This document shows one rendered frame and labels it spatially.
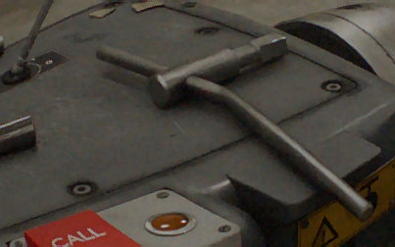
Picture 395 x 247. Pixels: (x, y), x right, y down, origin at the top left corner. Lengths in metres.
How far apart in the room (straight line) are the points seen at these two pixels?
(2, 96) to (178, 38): 0.17
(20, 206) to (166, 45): 0.27
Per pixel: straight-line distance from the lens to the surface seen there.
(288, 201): 0.61
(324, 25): 0.94
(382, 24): 0.97
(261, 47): 0.79
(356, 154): 0.66
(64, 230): 0.58
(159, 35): 0.89
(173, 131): 0.71
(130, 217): 0.62
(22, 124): 0.72
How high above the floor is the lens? 1.55
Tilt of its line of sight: 24 degrees down
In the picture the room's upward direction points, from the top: 8 degrees counter-clockwise
